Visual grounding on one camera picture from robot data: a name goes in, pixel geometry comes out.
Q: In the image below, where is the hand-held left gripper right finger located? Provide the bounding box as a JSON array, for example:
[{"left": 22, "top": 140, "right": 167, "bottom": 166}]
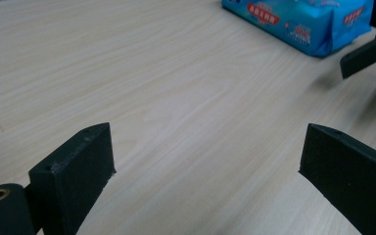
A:
[{"left": 299, "top": 122, "right": 376, "bottom": 235}]

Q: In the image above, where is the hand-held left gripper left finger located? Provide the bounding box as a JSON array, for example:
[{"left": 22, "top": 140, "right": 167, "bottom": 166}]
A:
[{"left": 28, "top": 122, "right": 117, "bottom": 235}]

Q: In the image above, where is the blue wet wipes pack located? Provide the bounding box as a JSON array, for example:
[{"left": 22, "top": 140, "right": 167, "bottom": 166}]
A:
[{"left": 220, "top": 0, "right": 375, "bottom": 59}]

